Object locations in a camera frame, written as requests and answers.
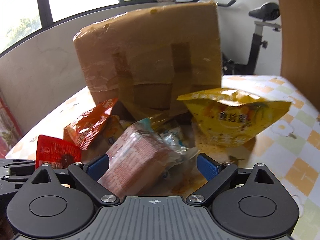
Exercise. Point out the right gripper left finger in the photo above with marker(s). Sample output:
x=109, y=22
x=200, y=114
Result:
x=86, y=178

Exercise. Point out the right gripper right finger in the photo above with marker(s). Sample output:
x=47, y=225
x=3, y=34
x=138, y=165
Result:
x=219, y=177

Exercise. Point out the red snack packet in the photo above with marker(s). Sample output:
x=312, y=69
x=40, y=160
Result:
x=57, y=152

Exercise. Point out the orange snack bag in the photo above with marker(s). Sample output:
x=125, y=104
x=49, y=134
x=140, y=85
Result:
x=96, y=125

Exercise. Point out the pink snack packet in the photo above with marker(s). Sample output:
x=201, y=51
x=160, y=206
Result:
x=143, y=154

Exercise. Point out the yellow chips bag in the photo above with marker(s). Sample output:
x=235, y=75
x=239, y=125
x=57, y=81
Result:
x=231, y=117

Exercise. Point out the red patterned box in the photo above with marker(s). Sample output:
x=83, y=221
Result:
x=9, y=130

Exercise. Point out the floral checkered tablecloth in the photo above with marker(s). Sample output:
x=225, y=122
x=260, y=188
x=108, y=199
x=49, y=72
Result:
x=289, y=148

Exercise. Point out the brown cardboard box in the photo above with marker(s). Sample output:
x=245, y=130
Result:
x=148, y=57

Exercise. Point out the black exercise bike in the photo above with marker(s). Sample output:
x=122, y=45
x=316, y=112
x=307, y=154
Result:
x=250, y=44

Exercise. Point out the wooden door panel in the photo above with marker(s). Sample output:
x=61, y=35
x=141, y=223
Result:
x=300, y=56

